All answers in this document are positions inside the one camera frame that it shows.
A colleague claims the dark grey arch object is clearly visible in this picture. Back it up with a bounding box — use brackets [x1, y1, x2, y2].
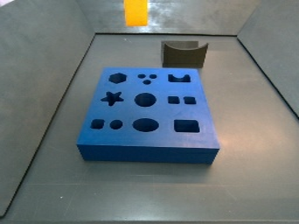
[162, 40, 210, 68]

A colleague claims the blue shape sorter block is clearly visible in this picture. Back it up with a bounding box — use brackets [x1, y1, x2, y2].
[78, 67, 221, 164]

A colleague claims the orange vertical strip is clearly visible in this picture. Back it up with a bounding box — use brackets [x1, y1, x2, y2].
[124, 0, 148, 26]

